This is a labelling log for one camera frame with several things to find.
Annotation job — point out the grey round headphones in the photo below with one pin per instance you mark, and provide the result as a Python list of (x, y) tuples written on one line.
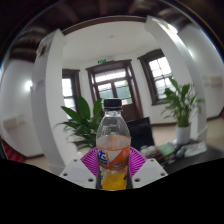
[(180, 152)]

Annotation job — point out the green exit sign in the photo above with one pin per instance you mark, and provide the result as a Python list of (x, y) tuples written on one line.
[(102, 61)]

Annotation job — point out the clear orange-label drink bottle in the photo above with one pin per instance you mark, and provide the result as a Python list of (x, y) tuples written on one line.
[(113, 150)]

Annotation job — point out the green flat packet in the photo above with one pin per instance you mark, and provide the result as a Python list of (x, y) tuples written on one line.
[(166, 150)]

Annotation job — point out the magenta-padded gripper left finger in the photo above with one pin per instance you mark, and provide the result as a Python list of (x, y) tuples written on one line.
[(89, 161)]

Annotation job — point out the large potted leafy plant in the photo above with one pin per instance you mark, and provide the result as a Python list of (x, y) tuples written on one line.
[(83, 126)]

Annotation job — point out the red carpeted staircase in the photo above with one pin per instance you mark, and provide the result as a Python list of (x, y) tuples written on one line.
[(11, 153)]

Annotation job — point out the printed magazine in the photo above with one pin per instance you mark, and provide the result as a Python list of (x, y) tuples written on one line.
[(196, 149)]

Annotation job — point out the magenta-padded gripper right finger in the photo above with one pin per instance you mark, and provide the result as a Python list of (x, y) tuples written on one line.
[(136, 161)]

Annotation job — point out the small potted leafy plant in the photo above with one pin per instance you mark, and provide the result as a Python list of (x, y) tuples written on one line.
[(181, 103)]

